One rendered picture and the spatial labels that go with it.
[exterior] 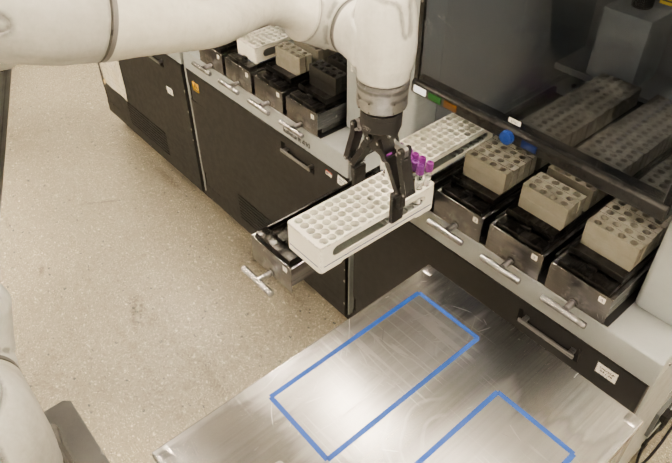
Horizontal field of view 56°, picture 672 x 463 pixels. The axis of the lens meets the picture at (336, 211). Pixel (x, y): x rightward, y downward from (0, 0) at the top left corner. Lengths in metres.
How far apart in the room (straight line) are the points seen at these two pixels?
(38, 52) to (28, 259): 1.98
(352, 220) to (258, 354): 1.05
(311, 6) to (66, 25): 0.48
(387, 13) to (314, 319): 1.41
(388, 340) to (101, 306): 1.46
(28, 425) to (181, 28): 0.58
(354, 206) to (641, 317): 0.60
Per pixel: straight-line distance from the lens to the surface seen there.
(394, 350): 1.11
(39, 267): 2.64
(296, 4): 1.09
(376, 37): 1.02
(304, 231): 1.16
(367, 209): 1.20
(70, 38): 0.74
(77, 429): 1.25
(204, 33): 0.84
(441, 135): 1.53
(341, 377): 1.08
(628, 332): 1.36
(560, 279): 1.34
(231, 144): 2.20
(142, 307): 2.36
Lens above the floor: 1.70
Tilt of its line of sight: 40 degrees down
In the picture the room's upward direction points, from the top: straight up
